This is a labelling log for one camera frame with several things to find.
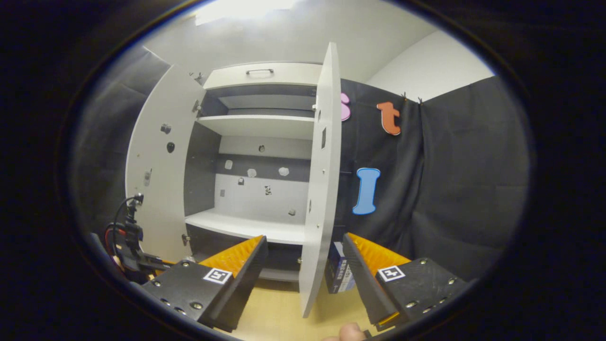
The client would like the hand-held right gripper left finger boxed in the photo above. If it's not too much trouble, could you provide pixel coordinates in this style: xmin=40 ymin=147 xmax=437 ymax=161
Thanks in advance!
xmin=142 ymin=235 xmax=269 ymax=332

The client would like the white cabinet shelf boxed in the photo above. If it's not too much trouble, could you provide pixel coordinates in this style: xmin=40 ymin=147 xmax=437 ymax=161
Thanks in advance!
xmin=196 ymin=115 xmax=315 ymax=140

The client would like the white cabinet door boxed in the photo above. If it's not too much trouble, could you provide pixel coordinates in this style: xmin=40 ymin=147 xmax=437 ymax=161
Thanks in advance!
xmin=125 ymin=64 xmax=206 ymax=263
xmin=299 ymin=42 xmax=342 ymax=318

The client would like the white cabinet drawer front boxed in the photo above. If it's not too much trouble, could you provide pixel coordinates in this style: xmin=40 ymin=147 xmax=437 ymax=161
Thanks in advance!
xmin=204 ymin=63 xmax=323 ymax=90

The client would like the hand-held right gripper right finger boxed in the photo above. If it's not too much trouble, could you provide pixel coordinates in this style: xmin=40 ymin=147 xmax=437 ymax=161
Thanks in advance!
xmin=342 ymin=232 xmax=469 ymax=331

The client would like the white and grey cabinet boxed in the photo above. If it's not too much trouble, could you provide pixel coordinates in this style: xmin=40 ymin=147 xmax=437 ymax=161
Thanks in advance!
xmin=184 ymin=62 xmax=341 ymax=282

